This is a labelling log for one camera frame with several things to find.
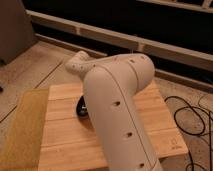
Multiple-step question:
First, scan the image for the dark ceramic bowl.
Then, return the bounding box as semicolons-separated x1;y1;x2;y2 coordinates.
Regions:
76;96;88;117

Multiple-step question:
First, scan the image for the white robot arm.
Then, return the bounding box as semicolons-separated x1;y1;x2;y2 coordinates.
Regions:
66;51;163;171

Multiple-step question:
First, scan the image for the wooden board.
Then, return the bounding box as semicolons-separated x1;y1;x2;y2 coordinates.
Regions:
39;83;188;171

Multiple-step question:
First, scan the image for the grey cabinet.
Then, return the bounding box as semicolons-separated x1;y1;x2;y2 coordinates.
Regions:
0;0;37;64

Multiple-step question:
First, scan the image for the yellow-green mat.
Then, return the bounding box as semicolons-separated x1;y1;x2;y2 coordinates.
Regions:
0;89;49;171

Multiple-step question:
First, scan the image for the white shelf frame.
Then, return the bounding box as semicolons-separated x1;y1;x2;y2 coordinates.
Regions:
23;0;213;72

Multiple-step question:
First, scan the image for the black cable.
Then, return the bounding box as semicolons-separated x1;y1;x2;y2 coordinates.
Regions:
163;94;213;171

